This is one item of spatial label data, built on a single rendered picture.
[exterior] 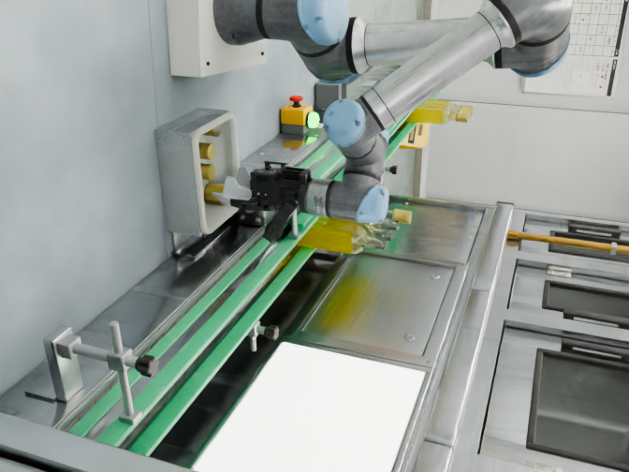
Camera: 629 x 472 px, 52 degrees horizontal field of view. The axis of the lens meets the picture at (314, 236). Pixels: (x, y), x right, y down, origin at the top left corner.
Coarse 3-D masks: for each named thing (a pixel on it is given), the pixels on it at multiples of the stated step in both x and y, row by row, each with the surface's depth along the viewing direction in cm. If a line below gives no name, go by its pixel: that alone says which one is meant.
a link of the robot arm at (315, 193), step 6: (312, 180) 128; (318, 180) 128; (324, 180) 128; (330, 180) 128; (312, 186) 126; (318, 186) 126; (324, 186) 126; (306, 192) 127; (312, 192) 126; (318, 192) 126; (324, 192) 125; (306, 198) 127; (312, 198) 126; (318, 198) 126; (324, 198) 125; (306, 204) 127; (312, 204) 126; (318, 204) 125; (324, 204) 125; (306, 210) 129; (312, 210) 127; (318, 210) 127; (324, 210) 126; (324, 216) 129
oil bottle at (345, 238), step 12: (312, 228) 156; (324, 228) 156; (336, 228) 156; (348, 228) 156; (360, 228) 156; (300, 240) 159; (312, 240) 157; (324, 240) 156; (336, 240) 155; (348, 240) 154; (360, 240) 153; (348, 252) 155
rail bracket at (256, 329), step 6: (258, 324) 132; (252, 330) 132; (258, 330) 132; (264, 330) 131; (270, 330) 130; (276, 330) 131; (252, 336) 132; (270, 336) 130; (276, 336) 131; (252, 342) 134; (252, 348) 135
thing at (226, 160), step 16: (208, 128) 127; (224, 128) 139; (192, 144) 124; (224, 144) 140; (208, 160) 143; (224, 160) 142; (224, 176) 144; (208, 208) 142; (224, 208) 143; (208, 224) 136
